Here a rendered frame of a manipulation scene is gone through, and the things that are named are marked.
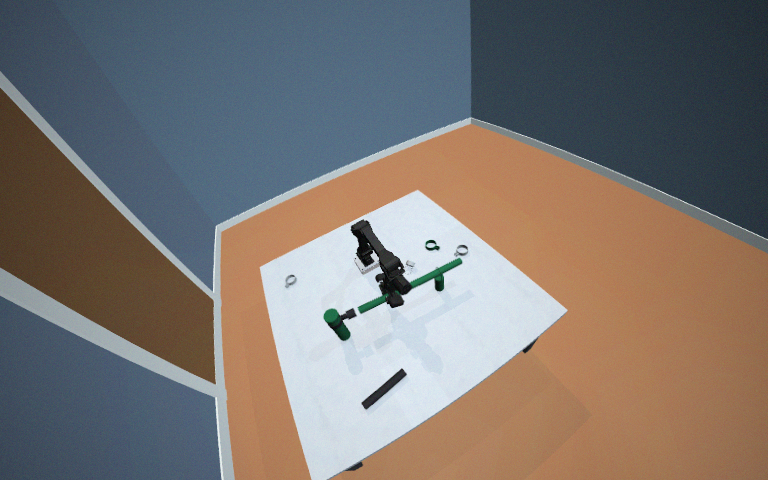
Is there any long green pipe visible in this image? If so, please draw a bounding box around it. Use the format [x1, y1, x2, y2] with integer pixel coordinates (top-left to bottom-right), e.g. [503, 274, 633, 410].
[357, 258, 462, 314]

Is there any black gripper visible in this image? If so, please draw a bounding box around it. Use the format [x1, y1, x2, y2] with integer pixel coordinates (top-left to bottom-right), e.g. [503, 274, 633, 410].
[375, 273, 405, 308]

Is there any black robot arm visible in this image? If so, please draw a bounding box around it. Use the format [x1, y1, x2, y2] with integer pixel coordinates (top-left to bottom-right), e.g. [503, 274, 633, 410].
[350, 219, 413, 295]

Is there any green post with round cap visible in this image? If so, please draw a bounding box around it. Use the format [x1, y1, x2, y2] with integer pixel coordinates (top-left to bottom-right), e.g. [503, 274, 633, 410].
[323, 308, 351, 341]

